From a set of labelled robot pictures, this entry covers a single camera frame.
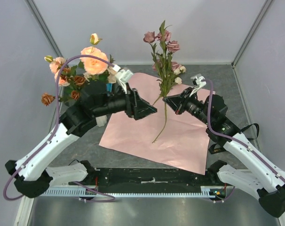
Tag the white ribbed vase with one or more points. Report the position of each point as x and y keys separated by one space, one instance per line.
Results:
x=101 y=120

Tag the left aluminium frame post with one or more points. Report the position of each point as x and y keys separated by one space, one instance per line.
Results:
x=43 y=26

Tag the aluminium frame post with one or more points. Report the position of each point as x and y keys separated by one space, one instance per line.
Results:
x=43 y=26
x=253 y=29

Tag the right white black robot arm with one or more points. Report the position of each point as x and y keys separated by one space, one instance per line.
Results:
x=266 y=181

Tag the peach peony flower stem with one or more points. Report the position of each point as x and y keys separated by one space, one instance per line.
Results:
x=55 y=64

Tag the purple pink wrapping paper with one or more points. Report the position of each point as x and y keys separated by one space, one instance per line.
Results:
x=164 y=137

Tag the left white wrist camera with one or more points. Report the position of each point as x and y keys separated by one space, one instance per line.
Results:
x=122 y=77

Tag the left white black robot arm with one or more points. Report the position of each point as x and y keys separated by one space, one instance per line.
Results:
x=32 y=174

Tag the cream rose flower stem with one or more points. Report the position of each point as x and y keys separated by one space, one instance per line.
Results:
x=112 y=75

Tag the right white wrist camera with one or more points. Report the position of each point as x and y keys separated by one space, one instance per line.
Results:
x=198 y=83

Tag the dark green plastic tray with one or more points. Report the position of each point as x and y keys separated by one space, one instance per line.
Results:
x=95 y=87

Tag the light blue slotted cable duct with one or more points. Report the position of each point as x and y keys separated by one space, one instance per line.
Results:
x=76 y=191

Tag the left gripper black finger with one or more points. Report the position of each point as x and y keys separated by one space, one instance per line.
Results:
x=139 y=103
x=144 y=111

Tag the pink peony bud stem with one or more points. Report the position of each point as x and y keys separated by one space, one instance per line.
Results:
x=92 y=50

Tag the rust brown rose stem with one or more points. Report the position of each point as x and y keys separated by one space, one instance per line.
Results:
x=71 y=92

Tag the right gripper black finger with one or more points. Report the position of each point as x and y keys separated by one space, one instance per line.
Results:
x=172 y=102
x=180 y=96

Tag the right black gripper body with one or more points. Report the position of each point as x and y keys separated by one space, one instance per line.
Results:
x=187 y=101

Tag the mauve rose flower stem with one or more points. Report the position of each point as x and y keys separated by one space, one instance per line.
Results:
x=162 y=50

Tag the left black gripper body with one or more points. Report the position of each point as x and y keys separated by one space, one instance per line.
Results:
x=129 y=106

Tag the white small rose stem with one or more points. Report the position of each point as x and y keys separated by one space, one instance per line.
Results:
x=169 y=81

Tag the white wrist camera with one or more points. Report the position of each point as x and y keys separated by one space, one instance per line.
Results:
x=122 y=77
x=198 y=83

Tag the right aluminium frame post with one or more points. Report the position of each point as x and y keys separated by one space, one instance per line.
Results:
x=253 y=29

